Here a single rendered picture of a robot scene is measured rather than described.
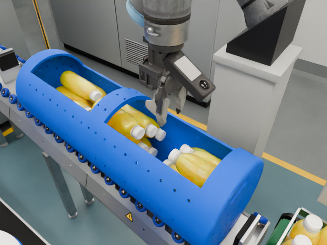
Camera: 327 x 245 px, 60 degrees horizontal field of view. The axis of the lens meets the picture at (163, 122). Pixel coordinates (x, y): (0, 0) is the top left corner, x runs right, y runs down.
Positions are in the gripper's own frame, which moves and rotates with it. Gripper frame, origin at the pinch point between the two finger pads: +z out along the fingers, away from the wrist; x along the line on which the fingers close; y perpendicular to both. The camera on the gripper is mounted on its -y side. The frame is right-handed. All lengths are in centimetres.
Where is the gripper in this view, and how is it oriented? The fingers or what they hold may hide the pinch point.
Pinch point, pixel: (172, 117)
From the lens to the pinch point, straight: 69.7
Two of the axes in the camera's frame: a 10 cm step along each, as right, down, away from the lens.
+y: -7.5, -4.5, 4.9
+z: 0.0, 7.4, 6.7
